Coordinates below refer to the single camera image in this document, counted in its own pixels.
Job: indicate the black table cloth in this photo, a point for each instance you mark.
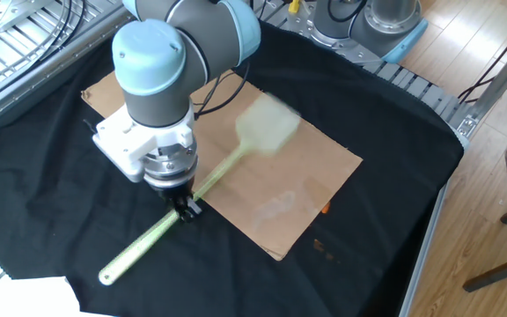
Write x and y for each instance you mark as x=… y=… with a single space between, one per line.
x=38 y=211

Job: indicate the grey metal frame post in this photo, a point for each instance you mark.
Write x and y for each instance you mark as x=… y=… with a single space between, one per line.
x=500 y=81

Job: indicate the white paper stack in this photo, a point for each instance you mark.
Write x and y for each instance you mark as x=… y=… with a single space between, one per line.
x=20 y=297

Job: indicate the aluminium frame beam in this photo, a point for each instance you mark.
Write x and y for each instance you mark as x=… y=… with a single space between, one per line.
x=38 y=83

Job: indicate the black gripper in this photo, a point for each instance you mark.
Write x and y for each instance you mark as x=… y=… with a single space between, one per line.
x=174 y=191

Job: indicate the brown cardboard sheet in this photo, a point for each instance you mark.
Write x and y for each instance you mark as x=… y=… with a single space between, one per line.
x=280 y=185

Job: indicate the small yellow clamp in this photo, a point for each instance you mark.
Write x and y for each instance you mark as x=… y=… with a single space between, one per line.
x=294 y=5

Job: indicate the small orange scrap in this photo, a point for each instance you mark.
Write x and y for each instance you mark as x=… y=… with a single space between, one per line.
x=325 y=207

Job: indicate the pale green plastic flyswatter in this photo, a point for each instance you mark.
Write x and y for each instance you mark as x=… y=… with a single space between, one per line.
x=266 y=127

